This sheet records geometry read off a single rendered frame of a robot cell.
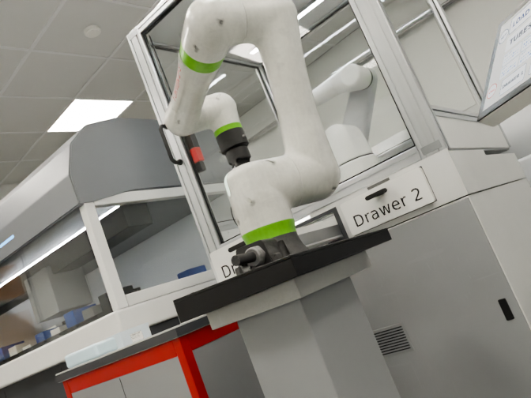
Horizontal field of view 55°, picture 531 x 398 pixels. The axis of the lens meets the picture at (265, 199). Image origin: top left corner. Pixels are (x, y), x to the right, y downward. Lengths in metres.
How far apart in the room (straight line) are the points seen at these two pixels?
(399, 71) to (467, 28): 3.32
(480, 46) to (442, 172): 3.36
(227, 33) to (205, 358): 0.83
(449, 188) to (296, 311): 0.69
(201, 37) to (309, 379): 0.79
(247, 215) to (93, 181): 1.26
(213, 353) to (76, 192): 1.06
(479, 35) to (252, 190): 3.92
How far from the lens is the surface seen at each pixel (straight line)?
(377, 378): 1.19
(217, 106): 1.62
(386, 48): 1.66
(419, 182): 1.58
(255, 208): 1.14
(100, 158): 2.40
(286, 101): 1.26
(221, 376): 1.47
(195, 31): 1.25
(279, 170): 1.18
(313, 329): 1.06
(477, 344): 1.64
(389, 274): 1.67
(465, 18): 4.96
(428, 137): 1.58
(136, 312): 2.21
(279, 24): 1.30
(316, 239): 1.57
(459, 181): 1.56
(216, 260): 1.59
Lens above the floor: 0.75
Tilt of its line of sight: 10 degrees up
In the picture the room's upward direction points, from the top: 22 degrees counter-clockwise
